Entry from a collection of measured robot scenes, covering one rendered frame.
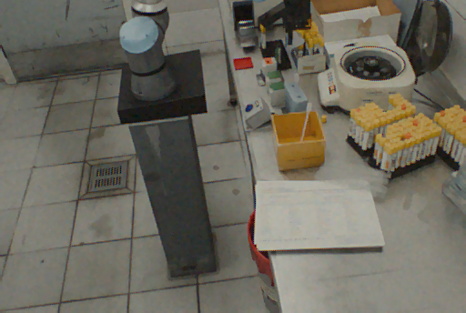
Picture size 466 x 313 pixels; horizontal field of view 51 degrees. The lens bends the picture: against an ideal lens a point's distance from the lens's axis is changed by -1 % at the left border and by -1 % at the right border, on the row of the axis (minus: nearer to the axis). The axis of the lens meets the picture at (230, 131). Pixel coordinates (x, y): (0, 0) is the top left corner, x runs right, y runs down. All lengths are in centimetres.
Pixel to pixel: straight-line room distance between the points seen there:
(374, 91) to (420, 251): 52
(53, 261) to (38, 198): 45
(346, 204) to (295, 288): 27
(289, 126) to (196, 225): 71
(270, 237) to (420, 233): 36
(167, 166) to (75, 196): 106
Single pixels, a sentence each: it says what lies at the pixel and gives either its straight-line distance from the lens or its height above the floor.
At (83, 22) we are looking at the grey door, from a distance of 348.
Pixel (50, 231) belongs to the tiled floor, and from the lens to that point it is 263.
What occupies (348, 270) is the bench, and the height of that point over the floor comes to 87.
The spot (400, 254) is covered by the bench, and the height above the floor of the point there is 87.
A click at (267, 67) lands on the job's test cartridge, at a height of 94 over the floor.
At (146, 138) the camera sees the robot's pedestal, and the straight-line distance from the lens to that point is 167.
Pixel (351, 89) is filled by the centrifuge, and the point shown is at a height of 98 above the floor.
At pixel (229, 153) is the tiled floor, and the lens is 275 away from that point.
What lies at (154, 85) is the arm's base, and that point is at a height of 99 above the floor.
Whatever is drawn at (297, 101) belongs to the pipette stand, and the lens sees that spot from 147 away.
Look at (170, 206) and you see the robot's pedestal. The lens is 190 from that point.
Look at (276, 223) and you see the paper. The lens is 125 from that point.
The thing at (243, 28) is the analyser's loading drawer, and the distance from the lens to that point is 193.
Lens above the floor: 186
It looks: 40 degrees down
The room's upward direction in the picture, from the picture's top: 6 degrees counter-clockwise
